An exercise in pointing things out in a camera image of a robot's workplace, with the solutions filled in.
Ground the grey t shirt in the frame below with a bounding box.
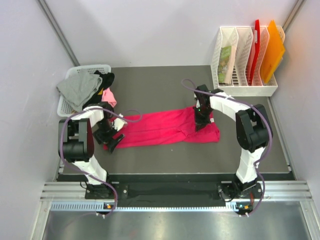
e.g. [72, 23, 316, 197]
[57, 71, 103, 111]

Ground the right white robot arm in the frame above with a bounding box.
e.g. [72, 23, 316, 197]
[193, 84, 273, 202]

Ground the magenta t shirt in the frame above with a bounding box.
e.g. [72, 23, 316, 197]
[115, 106, 221, 149]

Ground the black t shirt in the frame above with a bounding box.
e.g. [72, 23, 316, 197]
[82, 70, 115, 109]

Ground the orange folder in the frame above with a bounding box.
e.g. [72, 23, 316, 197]
[260, 20, 286, 84]

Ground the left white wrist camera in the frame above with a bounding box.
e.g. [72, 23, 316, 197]
[112, 114, 128, 132]

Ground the red folder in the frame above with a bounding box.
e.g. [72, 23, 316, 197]
[246, 19, 260, 86]

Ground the aluminium frame rail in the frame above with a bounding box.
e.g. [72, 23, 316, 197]
[31, 180, 320, 240]

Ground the light pink t shirt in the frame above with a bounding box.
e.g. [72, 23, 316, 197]
[101, 87, 117, 108]

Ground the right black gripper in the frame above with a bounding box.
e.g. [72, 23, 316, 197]
[193, 105, 214, 132]

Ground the white laundry basket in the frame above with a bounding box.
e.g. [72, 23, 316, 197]
[56, 64, 112, 118]

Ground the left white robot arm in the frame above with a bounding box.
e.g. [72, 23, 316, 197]
[58, 102, 127, 199]

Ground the white file organizer rack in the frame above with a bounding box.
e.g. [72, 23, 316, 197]
[210, 26, 278, 97]

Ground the green book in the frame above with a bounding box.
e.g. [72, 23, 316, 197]
[217, 45, 236, 85]

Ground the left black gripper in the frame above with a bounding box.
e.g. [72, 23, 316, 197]
[92, 119, 124, 154]

